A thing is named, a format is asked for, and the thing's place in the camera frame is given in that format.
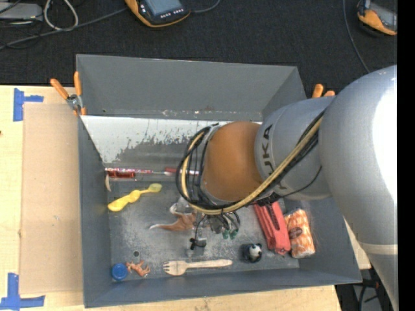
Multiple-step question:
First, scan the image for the pale wooden fork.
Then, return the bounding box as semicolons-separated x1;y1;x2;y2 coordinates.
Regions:
162;259;233;277

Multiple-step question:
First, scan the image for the orange toy kangaroo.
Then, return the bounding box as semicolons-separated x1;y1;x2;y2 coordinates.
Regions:
148;212;197;233

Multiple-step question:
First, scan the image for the black and white toy panda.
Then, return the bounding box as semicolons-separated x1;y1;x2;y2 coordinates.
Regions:
241;242;263;263

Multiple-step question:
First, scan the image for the small orange toy animal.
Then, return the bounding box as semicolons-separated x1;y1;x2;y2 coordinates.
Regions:
126;260;151;277

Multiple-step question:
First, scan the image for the red flat tool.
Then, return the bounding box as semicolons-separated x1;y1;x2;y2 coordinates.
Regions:
253;202;292;256

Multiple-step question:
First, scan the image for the blue bottle cap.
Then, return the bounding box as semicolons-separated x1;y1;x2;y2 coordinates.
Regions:
111;262;129;282

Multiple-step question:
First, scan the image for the yellow plastic spoon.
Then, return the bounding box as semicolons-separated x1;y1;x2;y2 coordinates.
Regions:
107;183;163;213

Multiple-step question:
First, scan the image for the orange and white packet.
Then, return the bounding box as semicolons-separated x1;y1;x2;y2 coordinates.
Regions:
284;208;316;259

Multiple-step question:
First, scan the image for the red foil packet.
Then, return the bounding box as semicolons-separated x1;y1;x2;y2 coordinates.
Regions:
104;167;136;179

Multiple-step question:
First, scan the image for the grey metal bin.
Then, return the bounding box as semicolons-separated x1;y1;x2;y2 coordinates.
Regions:
76;54;363;308

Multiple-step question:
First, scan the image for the brown cardboard board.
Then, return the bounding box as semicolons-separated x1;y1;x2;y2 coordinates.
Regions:
18;102;86;296

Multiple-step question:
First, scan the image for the red handled silver spoon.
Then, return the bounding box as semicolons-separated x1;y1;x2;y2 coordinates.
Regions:
149;167;200;178

